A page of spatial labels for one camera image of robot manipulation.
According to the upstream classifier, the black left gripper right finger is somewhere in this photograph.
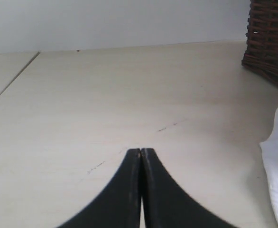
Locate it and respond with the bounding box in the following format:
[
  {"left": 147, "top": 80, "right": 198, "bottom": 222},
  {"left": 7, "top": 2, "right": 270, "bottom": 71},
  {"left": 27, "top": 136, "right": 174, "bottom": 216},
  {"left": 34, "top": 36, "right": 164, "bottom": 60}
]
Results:
[{"left": 141, "top": 148, "right": 232, "bottom": 228}]

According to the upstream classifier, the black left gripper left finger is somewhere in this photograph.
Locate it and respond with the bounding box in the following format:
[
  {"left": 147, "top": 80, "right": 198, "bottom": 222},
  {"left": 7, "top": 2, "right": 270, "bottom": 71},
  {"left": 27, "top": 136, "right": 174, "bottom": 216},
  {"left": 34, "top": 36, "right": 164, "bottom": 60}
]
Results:
[{"left": 60, "top": 149, "right": 141, "bottom": 228}]

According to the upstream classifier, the dark brown wicker basket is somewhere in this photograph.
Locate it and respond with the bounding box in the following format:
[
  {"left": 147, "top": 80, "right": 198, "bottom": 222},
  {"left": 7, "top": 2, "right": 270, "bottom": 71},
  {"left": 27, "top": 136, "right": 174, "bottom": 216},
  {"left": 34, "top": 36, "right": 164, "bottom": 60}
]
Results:
[{"left": 241, "top": 0, "right": 278, "bottom": 87}]

